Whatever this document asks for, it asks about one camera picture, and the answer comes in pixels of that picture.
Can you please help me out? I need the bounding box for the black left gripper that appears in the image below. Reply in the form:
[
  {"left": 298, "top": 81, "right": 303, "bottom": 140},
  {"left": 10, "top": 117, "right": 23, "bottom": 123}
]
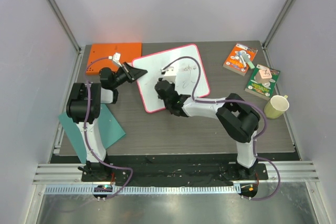
[{"left": 112, "top": 63, "right": 148, "bottom": 89}]

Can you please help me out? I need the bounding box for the pink framed whiteboard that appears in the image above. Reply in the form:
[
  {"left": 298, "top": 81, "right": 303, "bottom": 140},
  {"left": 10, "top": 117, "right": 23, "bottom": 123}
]
[{"left": 132, "top": 44, "right": 210, "bottom": 113}]

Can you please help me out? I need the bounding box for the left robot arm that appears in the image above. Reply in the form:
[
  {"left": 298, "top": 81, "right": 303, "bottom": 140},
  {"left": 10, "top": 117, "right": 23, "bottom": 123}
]
[{"left": 66, "top": 62, "right": 148, "bottom": 182}]

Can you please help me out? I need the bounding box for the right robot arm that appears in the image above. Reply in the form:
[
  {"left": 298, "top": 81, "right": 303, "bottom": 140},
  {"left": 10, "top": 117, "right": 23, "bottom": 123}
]
[{"left": 154, "top": 80, "right": 260, "bottom": 179}]

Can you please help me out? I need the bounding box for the whiteboard marker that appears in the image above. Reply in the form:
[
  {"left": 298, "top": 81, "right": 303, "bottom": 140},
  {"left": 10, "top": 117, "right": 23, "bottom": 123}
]
[{"left": 238, "top": 52, "right": 247, "bottom": 69}]

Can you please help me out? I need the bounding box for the orange flat box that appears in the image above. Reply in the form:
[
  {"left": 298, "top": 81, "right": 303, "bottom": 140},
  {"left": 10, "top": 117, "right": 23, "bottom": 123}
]
[{"left": 86, "top": 42, "right": 142, "bottom": 75}]

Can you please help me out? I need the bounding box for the teal paper sheet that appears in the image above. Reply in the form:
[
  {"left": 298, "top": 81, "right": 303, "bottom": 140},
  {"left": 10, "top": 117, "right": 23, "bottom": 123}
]
[{"left": 58, "top": 104, "right": 125, "bottom": 164}]

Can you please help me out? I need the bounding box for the orange book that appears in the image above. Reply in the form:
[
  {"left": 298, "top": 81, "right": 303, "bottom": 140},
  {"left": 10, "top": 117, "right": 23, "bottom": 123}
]
[{"left": 223, "top": 44, "right": 258, "bottom": 76}]

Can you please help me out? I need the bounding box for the wooden cube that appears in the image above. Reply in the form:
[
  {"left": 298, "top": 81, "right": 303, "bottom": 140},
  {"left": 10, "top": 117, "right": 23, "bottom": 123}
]
[{"left": 255, "top": 68, "right": 272, "bottom": 84}]

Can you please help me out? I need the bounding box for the green book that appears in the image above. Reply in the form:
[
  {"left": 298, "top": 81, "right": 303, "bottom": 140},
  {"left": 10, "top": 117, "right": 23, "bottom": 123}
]
[{"left": 245, "top": 64, "right": 281, "bottom": 100}]

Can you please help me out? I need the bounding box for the yellow green paper cup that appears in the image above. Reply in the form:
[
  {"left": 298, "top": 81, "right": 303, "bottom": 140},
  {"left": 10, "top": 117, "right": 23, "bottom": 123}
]
[{"left": 264, "top": 95, "right": 290, "bottom": 119}]

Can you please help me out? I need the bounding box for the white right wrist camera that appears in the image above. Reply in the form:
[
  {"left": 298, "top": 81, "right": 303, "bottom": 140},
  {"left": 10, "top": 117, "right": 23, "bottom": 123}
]
[{"left": 161, "top": 67, "right": 177, "bottom": 83}]

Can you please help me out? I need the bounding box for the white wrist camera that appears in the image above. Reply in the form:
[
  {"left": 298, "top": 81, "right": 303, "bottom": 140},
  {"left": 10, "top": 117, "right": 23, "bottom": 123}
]
[
  {"left": 108, "top": 52, "right": 122, "bottom": 67},
  {"left": 161, "top": 67, "right": 177, "bottom": 83}
]

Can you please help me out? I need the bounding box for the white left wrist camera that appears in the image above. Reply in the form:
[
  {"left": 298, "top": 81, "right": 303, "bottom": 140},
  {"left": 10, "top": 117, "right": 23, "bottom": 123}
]
[{"left": 108, "top": 52, "right": 122, "bottom": 67}]

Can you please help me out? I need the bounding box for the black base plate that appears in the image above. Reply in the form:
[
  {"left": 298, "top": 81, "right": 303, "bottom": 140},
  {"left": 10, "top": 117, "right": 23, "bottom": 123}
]
[{"left": 78, "top": 154, "right": 268, "bottom": 187}]

